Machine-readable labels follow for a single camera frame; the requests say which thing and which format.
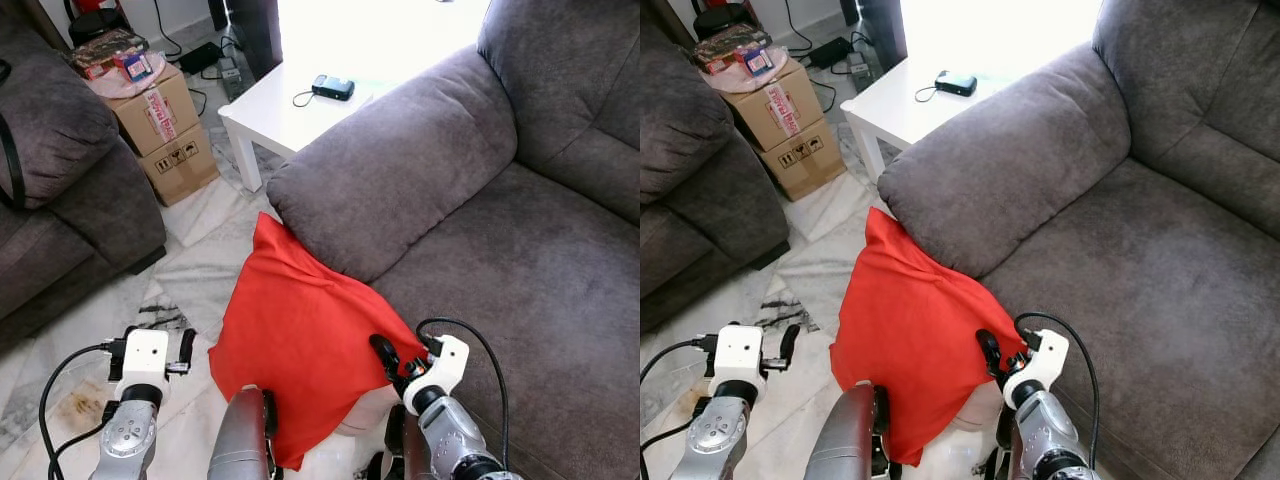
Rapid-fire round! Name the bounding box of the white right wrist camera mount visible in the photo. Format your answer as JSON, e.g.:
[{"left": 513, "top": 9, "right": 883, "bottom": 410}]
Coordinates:
[
  {"left": 403, "top": 335, "right": 471, "bottom": 416},
  {"left": 1003, "top": 329, "right": 1069, "bottom": 409}
]

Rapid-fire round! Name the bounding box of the pink pillow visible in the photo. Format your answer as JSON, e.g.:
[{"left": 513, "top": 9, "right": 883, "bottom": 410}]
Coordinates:
[
  {"left": 335, "top": 385, "right": 401, "bottom": 436},
  {"left": 955, "top": 380, "right": 1006, "bottom": 433}
]

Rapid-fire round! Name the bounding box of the red pillow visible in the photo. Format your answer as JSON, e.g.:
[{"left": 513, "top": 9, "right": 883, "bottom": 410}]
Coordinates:
[
  {"left": 830, "top": 207, "right": 1026, "bottom": 466},
  {"left": 208, "top": 212, "right": 426, "bottom": 471}
]

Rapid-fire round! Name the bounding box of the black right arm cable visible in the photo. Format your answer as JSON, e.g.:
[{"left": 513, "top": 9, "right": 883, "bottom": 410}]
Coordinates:
[
  {"left": 416, "top": 318, "right": 511, "bottom": 471},
  {"left": 1015, "top": 312, "right": 1101, "bottom": 469}
]

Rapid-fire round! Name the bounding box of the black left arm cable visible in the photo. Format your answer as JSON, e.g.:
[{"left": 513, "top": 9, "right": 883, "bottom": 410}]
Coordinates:
[
  {"left": 38, "top": 343, "right": 119, "bottom": 480},
  {"left": 640, "top": 340, "right": 713, "bottom": 480}
]

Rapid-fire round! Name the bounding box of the cardboard box with black symbols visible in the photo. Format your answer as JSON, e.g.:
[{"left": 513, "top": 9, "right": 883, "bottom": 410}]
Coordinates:
[
  {"left": 138, "top": 125, "right": 220, "bottom": 207},
  {"left": 757, "top": 118, "right": 846, "bottom": 202}
]

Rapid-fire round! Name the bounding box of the dark wooden pillar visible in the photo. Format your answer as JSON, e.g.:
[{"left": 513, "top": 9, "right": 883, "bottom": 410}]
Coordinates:
[
  {"left": 225, "top": 0, "right": 284, "bottom": 81},
  {"left": 850, "top": 0, "right": 908, "bottom": 71}
]

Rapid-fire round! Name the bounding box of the white side table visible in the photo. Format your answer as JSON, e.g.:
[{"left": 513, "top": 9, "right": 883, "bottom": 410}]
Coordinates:
[
  {"left": 842, "top": 55, "right": 1001, "bottom": 183},
  {"left": 218, "top": 55, "right": 401, "bottom": 193}
]

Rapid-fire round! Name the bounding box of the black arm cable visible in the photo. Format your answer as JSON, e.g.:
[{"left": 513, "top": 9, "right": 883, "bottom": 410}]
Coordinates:
[
  {"left": 416, "top": 318, "right": 511, "bottom": 471},
  {"left": 1015, "top": 312, "right": 1101, "bottom": 469},
  {"left": 640, "top": 340, "right": 713, "bottom": 480},
  {"left": 38, "top": 343, "right": 119, "bottom": 480}
]

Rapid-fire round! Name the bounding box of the cardboard box with red tape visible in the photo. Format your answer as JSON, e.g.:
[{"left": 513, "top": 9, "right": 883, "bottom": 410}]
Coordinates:
[
  {"left": 722, "top": 58, "right": 823, "bottom": 153},
  {"left": 105, "top": 62, "right": 201, "bottom": 156}
]

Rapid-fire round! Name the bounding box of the bag of snack packets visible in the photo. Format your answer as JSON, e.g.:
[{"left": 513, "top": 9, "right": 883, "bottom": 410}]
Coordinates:
[
  {"left": 70, "top": 28, "right": 153, "bottom": 83},
  {"left": 693, "top": 22, "right": 777, "bottom": 78}
]

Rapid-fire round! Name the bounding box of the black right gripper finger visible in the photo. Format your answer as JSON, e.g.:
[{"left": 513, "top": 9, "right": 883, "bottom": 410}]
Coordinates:
[
  {"left": 976, "top": 329, "right": 1009, "bottom": 383},
  {"left": 369, "top": 334, "right": 409, "bottom": 389}
]

